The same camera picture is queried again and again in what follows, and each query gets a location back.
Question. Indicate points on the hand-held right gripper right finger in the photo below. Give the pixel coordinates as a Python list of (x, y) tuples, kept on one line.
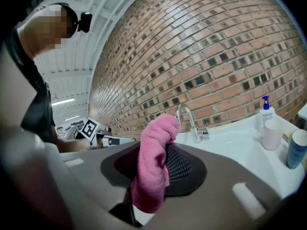
[(216, 176)]

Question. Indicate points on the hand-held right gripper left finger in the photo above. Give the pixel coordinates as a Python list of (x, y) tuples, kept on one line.
[(96, 188)]

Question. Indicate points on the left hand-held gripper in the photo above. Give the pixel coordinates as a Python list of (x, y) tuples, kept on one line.
[(90, 129)]

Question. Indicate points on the pink cloth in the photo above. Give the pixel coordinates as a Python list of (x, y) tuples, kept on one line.
[(153, 152)]

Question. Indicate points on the chrome faucet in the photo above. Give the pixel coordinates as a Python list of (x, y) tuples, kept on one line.
[(194, 130)]

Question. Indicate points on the person's left forearm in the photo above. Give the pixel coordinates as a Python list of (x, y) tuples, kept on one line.
[(74, 146)]

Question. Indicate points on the white sink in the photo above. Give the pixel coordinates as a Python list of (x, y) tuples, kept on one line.
[(227, 147)]

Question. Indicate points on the white cup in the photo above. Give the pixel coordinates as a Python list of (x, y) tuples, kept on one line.
[(273, 135)]

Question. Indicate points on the clear plastic bottle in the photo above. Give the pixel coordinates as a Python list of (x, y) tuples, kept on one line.
[(267, 115)]

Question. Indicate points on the small pink-labelled container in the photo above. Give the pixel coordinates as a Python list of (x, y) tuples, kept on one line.
[(295, 152)]

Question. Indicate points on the person's head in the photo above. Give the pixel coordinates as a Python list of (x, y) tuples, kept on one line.
[(43, 32)]

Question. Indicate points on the black head camera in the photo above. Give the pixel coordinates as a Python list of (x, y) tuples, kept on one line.
[(85, 21)]

